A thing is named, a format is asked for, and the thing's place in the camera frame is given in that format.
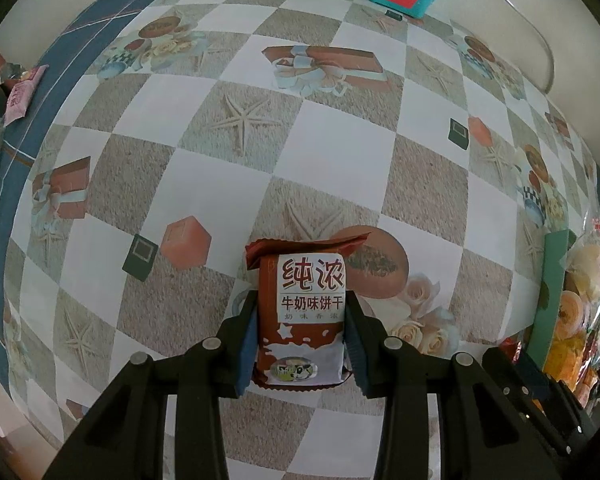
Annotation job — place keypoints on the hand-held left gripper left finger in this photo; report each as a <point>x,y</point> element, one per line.
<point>247,345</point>

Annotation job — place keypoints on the yellow translucent snack packet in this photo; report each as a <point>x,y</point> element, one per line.
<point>572,360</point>

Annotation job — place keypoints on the small pink sachet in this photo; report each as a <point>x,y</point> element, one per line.
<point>22,95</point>

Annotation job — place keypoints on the red-white milk biscuit packet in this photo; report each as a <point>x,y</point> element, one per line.
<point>300,320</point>

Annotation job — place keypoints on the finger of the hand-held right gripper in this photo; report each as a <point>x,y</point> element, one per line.
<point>502,375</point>
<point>532,375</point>

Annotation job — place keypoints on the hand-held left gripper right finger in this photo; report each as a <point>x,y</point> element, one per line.
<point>360,355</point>

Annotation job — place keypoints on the shallow teal cardboard tray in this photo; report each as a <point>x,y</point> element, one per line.
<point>550,280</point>

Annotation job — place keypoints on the clear pastry packet green edge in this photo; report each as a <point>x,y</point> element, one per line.
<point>572,315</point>

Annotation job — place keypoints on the clear round bun packet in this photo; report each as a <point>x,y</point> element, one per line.
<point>592,265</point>

